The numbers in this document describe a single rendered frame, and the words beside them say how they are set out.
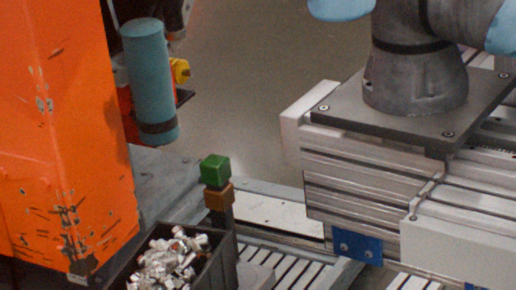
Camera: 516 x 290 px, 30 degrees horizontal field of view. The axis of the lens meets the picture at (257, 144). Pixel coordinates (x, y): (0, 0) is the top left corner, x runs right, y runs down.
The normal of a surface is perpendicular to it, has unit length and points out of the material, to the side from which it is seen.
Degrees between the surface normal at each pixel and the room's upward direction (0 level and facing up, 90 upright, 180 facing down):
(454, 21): 95
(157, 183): 0
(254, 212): 0
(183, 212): 90
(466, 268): 90
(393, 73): 72
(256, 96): 0
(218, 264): 90
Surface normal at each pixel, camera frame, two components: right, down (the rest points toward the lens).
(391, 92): -0.54, 0.18
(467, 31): -0.69, 0.60
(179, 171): -0.10, -0.87
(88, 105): 0.87, 0.16
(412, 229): -0.56, 0.45
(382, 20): -0.78, 0.37
